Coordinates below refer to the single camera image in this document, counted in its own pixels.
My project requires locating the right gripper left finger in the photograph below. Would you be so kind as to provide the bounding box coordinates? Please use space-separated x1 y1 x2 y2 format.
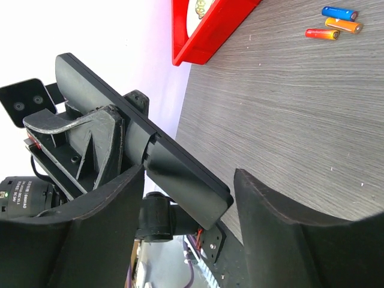
1 166 144 287

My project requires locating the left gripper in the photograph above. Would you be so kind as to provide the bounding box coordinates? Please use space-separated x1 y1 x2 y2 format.
23 106 125 201

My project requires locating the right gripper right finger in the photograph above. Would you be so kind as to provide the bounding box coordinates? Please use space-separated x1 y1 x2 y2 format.
233 169 383 287

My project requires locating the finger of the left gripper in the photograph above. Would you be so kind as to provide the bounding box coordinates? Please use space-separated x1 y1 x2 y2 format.
123 90 149 116

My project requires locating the black remote control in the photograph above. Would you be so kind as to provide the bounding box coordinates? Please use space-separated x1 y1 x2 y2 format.
55 53 233 230

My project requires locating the red battery cluster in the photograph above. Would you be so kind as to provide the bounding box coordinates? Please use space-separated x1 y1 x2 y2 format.
305 28 340 40

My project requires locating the blue battery cluster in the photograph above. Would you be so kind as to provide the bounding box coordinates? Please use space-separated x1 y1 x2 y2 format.
322 6 358 22

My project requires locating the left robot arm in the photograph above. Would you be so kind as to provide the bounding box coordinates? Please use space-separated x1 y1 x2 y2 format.
1 85 233 273

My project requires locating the white paper plate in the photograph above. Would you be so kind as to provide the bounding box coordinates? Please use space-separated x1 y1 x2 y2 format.
186 0 209 37

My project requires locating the red plastic tray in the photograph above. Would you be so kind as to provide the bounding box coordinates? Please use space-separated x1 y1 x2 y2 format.
171 1 260 66

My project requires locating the orange battery left cluster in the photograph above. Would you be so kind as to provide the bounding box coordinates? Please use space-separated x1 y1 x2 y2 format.
325 17 363 34

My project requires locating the white slotted cable duct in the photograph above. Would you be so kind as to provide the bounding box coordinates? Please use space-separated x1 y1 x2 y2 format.
184 235 220 288

